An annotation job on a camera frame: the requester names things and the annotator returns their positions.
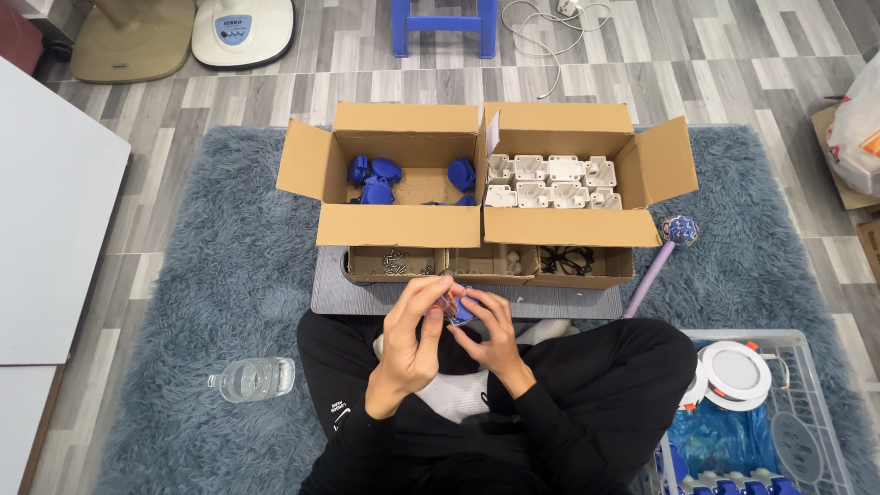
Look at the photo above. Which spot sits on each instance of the person's right hand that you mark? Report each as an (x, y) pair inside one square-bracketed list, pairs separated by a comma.
[(498, 347)]

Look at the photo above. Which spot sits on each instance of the person's left hand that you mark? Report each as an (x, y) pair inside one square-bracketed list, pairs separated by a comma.
[(402, 350)]

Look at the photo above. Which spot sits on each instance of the blue socket cover part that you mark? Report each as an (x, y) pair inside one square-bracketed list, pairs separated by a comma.
[(462, 309)]

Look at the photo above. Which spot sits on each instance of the person's white sock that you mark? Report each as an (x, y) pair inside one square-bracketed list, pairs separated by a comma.
[(454, 397), (543, 331)]

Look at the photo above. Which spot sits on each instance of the small cardboard tray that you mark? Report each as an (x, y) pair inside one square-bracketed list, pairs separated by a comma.
[(491, 275), (605, 271), (395, 273)]

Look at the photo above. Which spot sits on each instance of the grey wooden lap board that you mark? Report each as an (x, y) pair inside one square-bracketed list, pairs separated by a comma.
[(344, 299)]

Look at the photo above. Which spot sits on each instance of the small white plastic pieces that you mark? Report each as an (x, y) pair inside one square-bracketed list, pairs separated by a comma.
[(512, 261)]

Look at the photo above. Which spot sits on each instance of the pile of metal screws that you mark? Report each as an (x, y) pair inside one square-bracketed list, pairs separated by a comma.
[(395, 262)]

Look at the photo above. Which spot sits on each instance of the person's black trousers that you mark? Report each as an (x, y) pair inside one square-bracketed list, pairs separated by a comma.
[(598, 385)]

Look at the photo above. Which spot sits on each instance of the pile of black rubber gaskets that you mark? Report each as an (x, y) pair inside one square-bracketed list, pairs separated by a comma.
[(566, 260)]

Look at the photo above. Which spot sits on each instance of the blue plastic socket cover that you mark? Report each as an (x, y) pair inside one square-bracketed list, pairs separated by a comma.
[(462, 174), (386, 170), (377, 193), (357, 170), (467, 201)]

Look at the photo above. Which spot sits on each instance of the clear plastic water bottle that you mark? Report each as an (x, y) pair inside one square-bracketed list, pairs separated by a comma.
[(253, 379)]

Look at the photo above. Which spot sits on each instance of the group of white socket housings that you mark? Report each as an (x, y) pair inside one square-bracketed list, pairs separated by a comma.
[(550, 182)]

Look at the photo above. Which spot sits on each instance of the purple stick with patterned ball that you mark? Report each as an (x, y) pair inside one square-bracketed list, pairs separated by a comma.
[(656, 265)]

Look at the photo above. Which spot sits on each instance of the grey shaggy rug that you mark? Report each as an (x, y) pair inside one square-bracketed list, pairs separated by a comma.
[(234, 289)]

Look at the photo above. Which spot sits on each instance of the white round ceiling light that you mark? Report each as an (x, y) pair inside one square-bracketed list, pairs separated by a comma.
[(735, 371), (693, 395)]

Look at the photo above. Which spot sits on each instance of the cardboard box with blue parts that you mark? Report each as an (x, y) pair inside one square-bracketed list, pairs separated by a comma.
[(405, 144)]

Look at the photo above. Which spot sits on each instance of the cardboard box with white parts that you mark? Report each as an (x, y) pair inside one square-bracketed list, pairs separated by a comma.
[(577, 130)]

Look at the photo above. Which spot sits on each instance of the blue plastic bag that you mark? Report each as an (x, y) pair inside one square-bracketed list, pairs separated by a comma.
[(722, 436)]

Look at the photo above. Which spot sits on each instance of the row of assembled blue sockets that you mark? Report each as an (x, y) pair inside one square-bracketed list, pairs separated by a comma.
[(729, 485)]

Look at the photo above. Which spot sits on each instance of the clear plastic crate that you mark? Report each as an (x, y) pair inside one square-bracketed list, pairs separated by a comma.
[(804, 426)]

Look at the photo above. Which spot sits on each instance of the blue plastic stool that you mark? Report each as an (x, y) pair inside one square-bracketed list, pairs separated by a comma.
[(443, 24)]

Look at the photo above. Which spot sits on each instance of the white fan base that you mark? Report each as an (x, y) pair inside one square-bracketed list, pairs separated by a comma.
[(240, 34)]

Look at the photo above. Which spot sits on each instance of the white table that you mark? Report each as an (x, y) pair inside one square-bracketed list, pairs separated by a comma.
[(48, 227)]

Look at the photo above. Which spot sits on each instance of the brown cardboard carton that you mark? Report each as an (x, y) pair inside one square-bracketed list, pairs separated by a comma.
[(872, 247)]

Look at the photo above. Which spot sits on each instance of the beige fan base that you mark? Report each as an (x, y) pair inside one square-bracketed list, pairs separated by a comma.
[(134, 45)]

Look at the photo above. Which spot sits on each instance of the white plastic bag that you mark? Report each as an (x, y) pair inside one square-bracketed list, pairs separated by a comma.
[(859, 130)]

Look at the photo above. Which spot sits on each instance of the dark red furniture piece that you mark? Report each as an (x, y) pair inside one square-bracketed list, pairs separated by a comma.
[(19, 34)]

